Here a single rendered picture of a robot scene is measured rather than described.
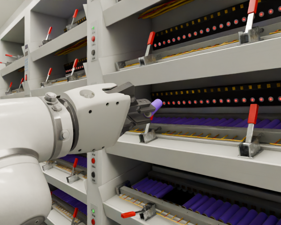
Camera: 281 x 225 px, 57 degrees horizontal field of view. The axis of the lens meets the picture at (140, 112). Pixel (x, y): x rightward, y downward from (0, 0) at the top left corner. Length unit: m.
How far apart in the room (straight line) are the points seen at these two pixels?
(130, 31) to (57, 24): 0.73
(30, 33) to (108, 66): 0.75
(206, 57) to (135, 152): 0.30
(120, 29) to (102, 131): 0.52
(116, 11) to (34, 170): 0.58
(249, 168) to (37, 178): 0.33
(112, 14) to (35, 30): 0.76
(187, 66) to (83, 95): 0.25
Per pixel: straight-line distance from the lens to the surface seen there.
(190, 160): 0.54
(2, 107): 0.32
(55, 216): 1.27
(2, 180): 0.27
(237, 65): 0.48
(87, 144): 0.39
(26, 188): 0.27
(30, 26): 1.50
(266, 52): 0.46
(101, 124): 0.38
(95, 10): 0.88
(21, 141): 0.30
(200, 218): 0.62
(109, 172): 0.82
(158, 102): 0.51
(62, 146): 0.34
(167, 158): 0.59
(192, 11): 0.83
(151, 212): 0.69
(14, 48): 2.18
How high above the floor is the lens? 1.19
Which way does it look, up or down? level
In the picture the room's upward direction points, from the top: straight up
